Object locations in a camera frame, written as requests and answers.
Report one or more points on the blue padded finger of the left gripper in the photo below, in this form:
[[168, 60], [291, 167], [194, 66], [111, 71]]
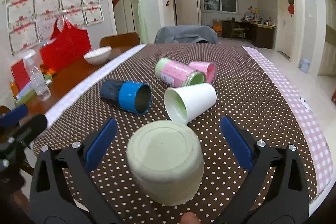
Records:
[[11, 118]]

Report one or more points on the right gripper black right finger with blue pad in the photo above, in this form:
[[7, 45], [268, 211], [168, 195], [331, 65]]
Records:
[[287, 198]]

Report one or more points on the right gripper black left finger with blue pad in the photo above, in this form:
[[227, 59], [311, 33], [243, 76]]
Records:
[[51, 200]]

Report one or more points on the light green cup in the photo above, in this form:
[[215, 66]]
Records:
[[166, 160]]

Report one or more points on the blue and black cup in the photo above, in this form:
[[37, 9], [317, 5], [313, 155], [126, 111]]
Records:
[[128, 96]]

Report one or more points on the white paper cup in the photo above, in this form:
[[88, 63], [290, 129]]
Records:
[[187, 103]]

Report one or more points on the pink green patterned cup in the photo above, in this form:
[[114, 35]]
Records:
[[176, 74]]

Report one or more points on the fingertip at bottom edge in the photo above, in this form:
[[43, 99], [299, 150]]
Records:
[[189, 218]]

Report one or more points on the clear spray bottle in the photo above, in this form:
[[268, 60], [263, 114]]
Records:
[[36, 76]]

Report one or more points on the red box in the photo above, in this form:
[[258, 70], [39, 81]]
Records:
[[20, 74]]

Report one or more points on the pink checkered tablecloth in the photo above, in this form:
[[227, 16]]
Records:
[[316, 141]]

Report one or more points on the red felt bag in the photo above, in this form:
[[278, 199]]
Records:
[[67, 45]]

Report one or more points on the white ceramic bowl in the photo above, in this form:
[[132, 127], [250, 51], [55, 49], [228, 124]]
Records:
[[98, 56]]

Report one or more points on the brown wooden chair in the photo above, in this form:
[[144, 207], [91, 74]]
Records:
[[123, 40]]

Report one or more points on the brown polka dot tablecloth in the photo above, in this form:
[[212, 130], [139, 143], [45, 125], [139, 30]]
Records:
[[244, 92]]

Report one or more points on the light blue waste bin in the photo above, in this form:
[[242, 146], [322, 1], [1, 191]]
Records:
[[304, 65]]

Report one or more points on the dark wooden desk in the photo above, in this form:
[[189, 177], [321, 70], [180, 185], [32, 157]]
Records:
[[260, 35]]

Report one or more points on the wooden desk chair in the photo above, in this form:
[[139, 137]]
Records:
[[236, 30]]

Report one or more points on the brown cardboard box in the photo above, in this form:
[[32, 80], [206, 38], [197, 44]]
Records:
[[218, 27]]

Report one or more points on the chair with grey cover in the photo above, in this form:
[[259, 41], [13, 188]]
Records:
[[186, 34]]

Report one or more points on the white refrigerator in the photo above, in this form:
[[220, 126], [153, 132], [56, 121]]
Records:
[[188, 12]]

